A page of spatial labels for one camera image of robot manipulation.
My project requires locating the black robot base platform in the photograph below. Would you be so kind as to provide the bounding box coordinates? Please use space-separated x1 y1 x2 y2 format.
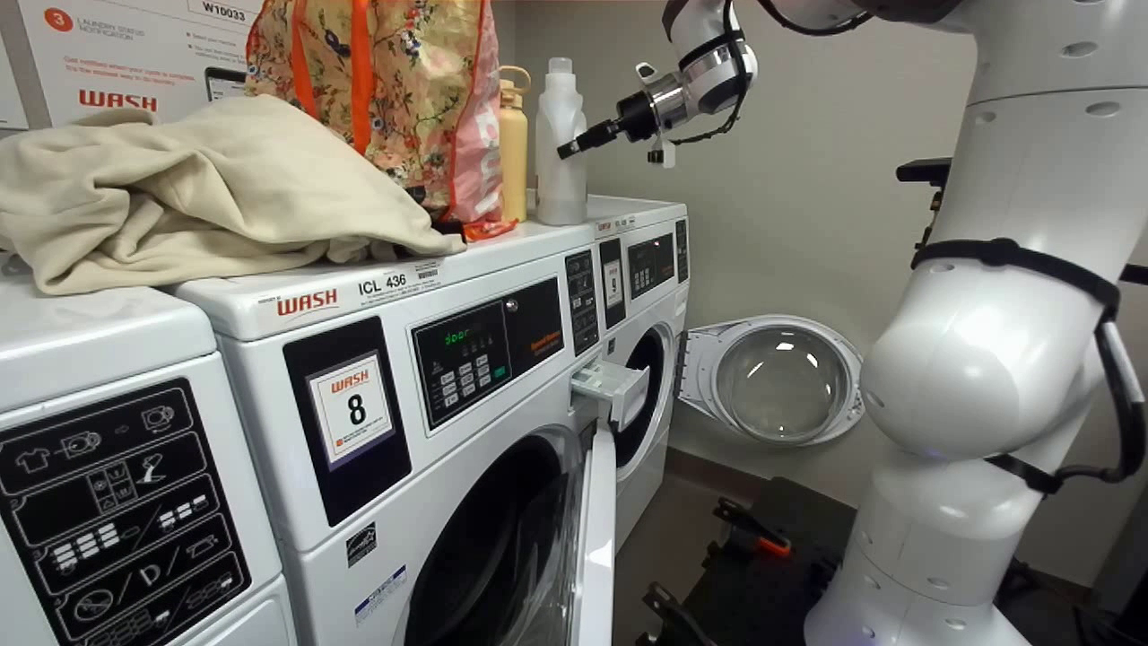
638 475 857 646

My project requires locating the black orange clamp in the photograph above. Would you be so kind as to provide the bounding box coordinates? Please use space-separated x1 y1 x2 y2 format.
713 498 797 565

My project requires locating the white soap drawer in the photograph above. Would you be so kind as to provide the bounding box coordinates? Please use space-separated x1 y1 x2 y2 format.
571 357 658 431

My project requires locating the washer 8 round door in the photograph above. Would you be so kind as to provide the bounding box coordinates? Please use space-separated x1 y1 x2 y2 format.
524 418 626 646

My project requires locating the pink floral tote bag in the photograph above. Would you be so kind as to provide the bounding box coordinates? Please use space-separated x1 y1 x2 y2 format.
246 0 521 245

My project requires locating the beige cloth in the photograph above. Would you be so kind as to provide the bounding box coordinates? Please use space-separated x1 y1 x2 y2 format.
0 91 472 297

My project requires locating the number 8 card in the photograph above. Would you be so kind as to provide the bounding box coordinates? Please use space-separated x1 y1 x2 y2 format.
305 352 396 468

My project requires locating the black camera on stand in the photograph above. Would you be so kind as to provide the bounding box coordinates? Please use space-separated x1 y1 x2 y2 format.
894 154 953 190

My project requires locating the white washing machine number 9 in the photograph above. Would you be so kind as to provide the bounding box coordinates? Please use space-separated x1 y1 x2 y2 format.
585 194 695 552

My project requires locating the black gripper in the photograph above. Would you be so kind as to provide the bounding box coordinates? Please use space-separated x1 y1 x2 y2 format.
553 72 693 162

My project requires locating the white laundry detergent bottle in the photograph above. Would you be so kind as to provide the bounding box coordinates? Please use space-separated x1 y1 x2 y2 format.
533 53 592 225

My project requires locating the number 9 card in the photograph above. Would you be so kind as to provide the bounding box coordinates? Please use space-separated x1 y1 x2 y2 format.
601 255 628 312

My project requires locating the white washing machine number 7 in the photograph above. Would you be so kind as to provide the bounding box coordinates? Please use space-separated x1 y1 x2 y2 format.
0 255 303 646

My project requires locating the white washing machine number 8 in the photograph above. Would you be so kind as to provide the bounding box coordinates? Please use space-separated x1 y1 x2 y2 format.
177 213 626 646

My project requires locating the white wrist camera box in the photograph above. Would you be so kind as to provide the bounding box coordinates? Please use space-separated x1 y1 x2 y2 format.
643 132 682 174

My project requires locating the washer 9 round door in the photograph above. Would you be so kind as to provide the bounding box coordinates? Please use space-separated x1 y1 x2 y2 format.
677 312 871 454

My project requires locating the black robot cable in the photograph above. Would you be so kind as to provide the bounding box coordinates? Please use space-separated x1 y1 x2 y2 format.
912 234 1148 496

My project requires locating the yellow water bottle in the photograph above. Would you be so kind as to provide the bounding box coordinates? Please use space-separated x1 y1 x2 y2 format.
495 65 535 231

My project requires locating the white WASH wall poster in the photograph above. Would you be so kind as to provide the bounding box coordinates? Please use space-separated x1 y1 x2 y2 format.
0 0 269 130

